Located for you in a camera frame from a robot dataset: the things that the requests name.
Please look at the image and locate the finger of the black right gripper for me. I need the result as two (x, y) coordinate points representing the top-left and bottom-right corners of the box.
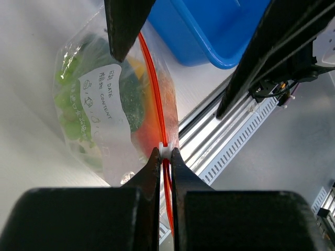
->
(104, 0), (155, 62)
(216, 1), (334, 120)

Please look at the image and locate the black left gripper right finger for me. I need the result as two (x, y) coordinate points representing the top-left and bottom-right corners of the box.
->
(170, 149), (327, 250)

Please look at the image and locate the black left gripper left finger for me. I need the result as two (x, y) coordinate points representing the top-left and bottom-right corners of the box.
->
(1, 148), (161, 250)

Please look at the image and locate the green cucumber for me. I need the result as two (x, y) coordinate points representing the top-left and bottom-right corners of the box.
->
(119, 60), (144, 133)

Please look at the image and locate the clear zip top bag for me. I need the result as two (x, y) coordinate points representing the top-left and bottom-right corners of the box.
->
(52, 5), (181, 238)

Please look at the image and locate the green grape bunch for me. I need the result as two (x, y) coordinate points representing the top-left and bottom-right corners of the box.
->
(54, 55), (96, 148)

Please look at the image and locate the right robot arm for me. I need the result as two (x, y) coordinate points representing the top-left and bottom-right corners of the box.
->
(104, 1), (334, 119)

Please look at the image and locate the blue plastic bin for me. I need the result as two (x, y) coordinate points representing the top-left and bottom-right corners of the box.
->
(148, 0), (270, 70)

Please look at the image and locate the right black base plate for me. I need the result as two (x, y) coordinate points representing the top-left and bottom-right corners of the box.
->
(249, 80), (289, 102)

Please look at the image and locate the aluminium frame rail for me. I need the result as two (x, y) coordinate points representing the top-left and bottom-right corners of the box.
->
(179, 75), (259, 173)

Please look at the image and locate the white slotted cable duct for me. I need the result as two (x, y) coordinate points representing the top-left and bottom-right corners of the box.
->
(158, 96), (281, 241)

